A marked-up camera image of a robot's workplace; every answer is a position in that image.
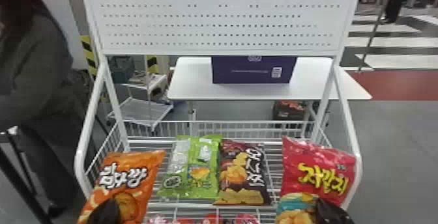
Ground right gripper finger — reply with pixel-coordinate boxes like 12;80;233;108
314;197;357;224

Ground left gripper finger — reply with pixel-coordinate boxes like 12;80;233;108
87;198;124;224

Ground red snack packet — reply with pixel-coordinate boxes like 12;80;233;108
274;135;358;224

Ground orange snack packet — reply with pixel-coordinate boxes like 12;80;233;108
76;150;167;224

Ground green snack packet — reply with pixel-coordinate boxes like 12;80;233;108
156;134;224;201

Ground dark brown snack packet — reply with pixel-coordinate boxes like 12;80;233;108
213;138;272;206

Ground white shelf trolley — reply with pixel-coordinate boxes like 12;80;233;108
106;55;174;131

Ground black box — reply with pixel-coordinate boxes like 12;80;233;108
272;100;310;122

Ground white side table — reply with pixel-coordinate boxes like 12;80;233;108
166;56;373;137

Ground purple box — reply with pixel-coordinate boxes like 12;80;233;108
211;55;298;85

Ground yellow black striped post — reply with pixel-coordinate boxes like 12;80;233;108
146;55;160;75
80;35;99;78

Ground white wire rack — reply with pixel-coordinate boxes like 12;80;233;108
74;0;364;224

